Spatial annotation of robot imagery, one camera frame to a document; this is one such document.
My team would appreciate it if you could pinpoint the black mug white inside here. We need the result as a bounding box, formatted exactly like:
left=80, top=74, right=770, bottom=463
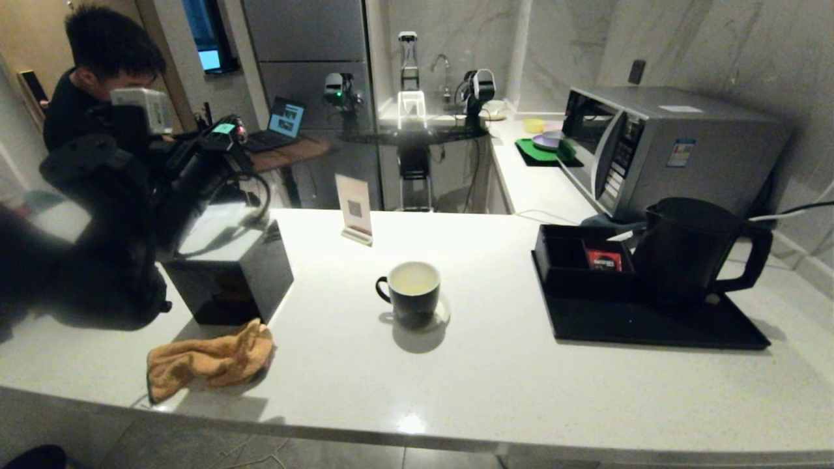
left=376, top=262, right=442, bottom=328

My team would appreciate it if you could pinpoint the black door lock handle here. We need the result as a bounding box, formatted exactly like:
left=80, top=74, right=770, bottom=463
left=18, top=70, right=50, bottom=111

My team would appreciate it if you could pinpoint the white glowing frame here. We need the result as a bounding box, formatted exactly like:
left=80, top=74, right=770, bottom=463
left=397, top=90, right=427, bottom=130

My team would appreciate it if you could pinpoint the black teleoperation rig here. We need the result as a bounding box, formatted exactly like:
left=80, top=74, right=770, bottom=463
left=194, top=101, right=252, bottom=141

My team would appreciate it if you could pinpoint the green mat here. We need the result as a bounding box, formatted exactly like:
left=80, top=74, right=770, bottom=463
left=515, top=137, right=582, bottom=169

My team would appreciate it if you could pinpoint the black compartment organizer box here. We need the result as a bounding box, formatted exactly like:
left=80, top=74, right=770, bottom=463
left=534, top=225, right=642, bottom=300

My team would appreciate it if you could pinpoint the chrome faucet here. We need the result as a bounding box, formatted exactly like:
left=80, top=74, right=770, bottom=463
left=430, top=53, right=455, bottom=105

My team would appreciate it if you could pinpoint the blue lit monitor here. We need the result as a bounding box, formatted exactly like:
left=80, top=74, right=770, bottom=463
left=182, top=0, right=238, bottom=74

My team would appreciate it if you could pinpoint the QR code table sign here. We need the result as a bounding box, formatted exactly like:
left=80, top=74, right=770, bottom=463
left=336, top=175, right=375, bottom=248

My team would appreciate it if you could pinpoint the black device green light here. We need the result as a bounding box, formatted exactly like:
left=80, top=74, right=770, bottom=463
left=324, top=72, right=362, bottom=115

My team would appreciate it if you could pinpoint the orange cloth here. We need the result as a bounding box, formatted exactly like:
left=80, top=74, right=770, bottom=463
left=147, top=318, right=276, bottom=405

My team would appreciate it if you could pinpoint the white base cabinet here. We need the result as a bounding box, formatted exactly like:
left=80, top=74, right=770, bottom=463
left=485, top=140, right=517, bottom=216

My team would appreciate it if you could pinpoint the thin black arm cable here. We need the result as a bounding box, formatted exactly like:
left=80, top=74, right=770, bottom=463
left=173, top=171, right=272, bottom=259

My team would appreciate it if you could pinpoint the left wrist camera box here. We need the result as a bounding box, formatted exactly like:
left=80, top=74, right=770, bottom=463
left=109, top=88, right=174, bottom=135

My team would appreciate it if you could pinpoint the silver microwave oven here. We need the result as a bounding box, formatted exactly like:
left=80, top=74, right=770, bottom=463
left=560, top=85, right=792, bottom=225

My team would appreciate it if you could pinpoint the black table pedestal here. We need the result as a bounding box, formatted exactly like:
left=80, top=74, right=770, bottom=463
left=397, top=145, right=434, bottom=212

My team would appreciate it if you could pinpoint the small wooden table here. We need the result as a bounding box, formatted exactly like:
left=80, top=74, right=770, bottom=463
left=241, top=135, right=333, bottom=209

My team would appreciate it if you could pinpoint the black serving tray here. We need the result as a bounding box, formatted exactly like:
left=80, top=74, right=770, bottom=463
left=531, top=251, right=773, bottom=351

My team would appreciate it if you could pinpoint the black tissue box white lid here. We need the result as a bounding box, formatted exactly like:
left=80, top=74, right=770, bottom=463
left=162, top=205, right=295, bottom=326

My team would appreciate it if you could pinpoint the open laptop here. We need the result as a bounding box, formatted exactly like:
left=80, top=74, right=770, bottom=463
left=244, top=98, right=307, bottom=154

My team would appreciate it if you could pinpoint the black power cable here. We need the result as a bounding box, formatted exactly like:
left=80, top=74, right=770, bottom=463
left=779, top=201, right=834, bottom=219

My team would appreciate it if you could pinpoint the thick white power cable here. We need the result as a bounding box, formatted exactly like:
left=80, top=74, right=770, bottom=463
left=743, top=208, right=809, bottom=225

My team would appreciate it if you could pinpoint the man in black shirt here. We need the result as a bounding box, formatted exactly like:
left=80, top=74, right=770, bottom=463
left=42, top=5, right=196, bottom=154

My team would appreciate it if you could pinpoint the grey refrigerator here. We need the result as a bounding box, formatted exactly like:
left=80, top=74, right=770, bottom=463
left=241, top=0, right=385, bottom=210

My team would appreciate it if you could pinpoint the black electric kettle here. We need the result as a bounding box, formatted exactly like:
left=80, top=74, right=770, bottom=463
left=631, top=197, right=774, bottom=307

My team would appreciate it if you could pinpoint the red tea packet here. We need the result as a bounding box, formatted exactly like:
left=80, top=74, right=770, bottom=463
left=584, top=249, right=623, bottom=272

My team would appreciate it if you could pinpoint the black round tabletop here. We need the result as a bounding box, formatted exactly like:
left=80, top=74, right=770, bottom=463
left=339, top=124, right=489, bottom=147

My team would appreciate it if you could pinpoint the black hanging cable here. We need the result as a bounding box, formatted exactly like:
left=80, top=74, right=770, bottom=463
left=463, top=135, right=484, bottom=212

